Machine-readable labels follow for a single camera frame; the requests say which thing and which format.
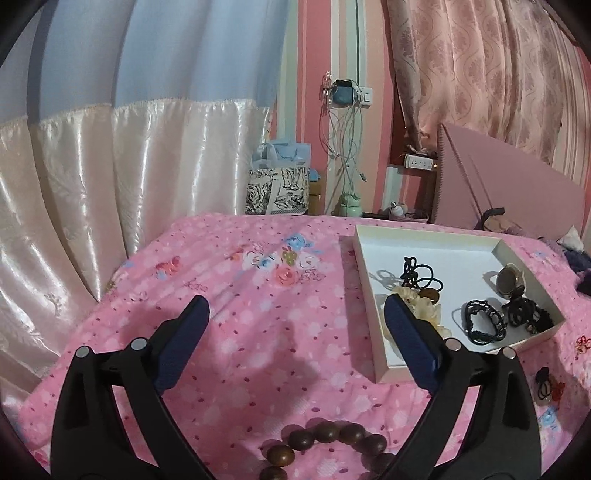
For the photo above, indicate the pink bed headboard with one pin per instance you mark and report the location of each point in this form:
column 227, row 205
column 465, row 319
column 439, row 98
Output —
column 508, row 184

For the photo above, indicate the brown compact mirror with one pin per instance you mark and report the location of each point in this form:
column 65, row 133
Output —
column 508, row 279

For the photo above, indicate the pink floral bedsheet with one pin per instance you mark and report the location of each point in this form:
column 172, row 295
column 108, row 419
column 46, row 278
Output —
column 277, row 332

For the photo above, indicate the light blue gift bag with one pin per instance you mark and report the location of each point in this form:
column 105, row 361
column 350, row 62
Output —
column 281, row 152

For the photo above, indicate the white power strip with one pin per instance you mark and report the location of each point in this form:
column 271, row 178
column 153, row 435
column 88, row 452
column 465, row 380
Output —
column 420, row 162

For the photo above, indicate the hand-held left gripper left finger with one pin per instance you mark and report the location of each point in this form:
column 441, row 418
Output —
column 182, row 344

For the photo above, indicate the white satin curtain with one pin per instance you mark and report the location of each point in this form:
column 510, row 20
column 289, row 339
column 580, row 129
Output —
column 138, row 175

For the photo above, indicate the cream flower hair scrunchie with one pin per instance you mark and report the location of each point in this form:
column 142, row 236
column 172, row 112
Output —
column 427, row 314

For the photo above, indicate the black and white patterned bag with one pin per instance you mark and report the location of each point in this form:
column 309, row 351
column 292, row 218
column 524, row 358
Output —
column 277, row 191

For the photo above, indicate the white light bulb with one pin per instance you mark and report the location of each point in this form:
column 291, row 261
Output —
column 397, row 210

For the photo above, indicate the white wall socket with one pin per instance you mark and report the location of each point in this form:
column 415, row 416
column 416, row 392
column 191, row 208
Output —
column 364, row 94

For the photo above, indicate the blue curtain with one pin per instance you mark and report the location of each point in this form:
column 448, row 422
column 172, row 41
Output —
column 161, row 50

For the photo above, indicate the green bottle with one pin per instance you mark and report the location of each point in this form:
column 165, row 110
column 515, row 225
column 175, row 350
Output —
column 350, row 205

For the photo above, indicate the blue charger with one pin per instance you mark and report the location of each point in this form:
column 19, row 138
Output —
column 342, row 92

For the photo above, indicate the pink patterned curtain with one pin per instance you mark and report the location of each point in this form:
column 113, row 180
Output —
column 485, row 69

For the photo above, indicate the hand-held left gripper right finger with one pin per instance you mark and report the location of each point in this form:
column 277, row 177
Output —
column 411, row 344

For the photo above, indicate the white shallow tray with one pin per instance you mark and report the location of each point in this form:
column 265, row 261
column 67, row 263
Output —
column 443, row 251

